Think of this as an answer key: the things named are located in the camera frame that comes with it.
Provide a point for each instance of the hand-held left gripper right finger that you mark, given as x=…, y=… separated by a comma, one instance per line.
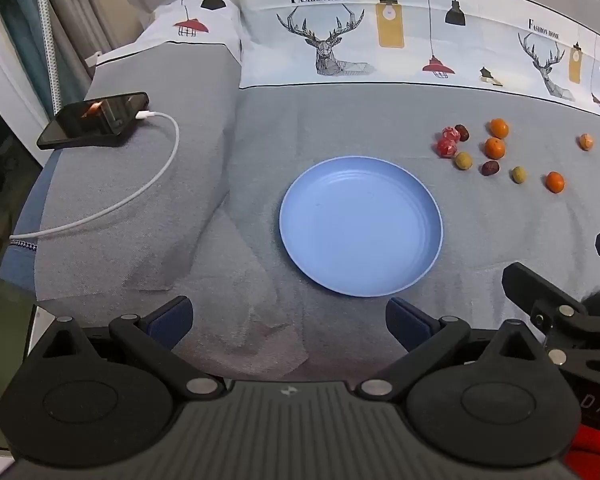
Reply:
x=409, y=324

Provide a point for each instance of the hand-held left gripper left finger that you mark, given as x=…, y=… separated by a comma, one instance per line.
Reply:
x=170, y=322

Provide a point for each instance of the small orange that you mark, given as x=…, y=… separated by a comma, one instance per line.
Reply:
x=555, y=182
x=499, y=128
x=495, y=148

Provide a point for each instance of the pale orange round fruit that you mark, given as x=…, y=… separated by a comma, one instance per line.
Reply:
x=586, y=141

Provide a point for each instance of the blue plate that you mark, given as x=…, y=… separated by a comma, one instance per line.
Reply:
x=360, y=225

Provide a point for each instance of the yellow-green round fruit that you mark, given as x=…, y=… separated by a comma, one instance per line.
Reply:
x=518, y=174
x=463, y=161

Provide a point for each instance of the dark red jujube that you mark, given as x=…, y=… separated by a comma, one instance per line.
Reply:
x=462, y=132
x=490, y=167

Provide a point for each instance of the red cloth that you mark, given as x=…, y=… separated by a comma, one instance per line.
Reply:
x=592, y=452

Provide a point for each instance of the black smartphone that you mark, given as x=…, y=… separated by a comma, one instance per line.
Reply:
x=92, y=120

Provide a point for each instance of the grey printed blanket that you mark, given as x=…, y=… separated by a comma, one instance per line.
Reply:
x=260, y=125

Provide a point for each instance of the patterned white pole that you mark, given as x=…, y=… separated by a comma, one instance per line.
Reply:
x=47, y=45

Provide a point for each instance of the grey curtain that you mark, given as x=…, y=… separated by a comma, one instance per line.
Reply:
x=87, y=5

